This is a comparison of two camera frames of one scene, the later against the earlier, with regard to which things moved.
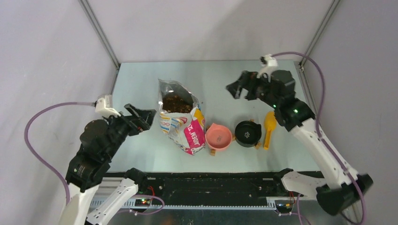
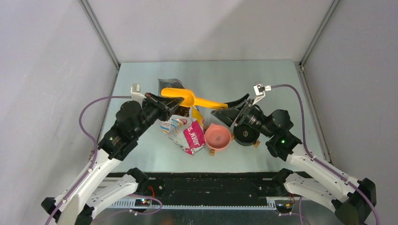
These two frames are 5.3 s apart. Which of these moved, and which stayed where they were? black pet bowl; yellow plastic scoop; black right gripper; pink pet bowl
Moved: yellow plastic scoop; black right gripper
Stayed: pink pet bowl; black pet bowl
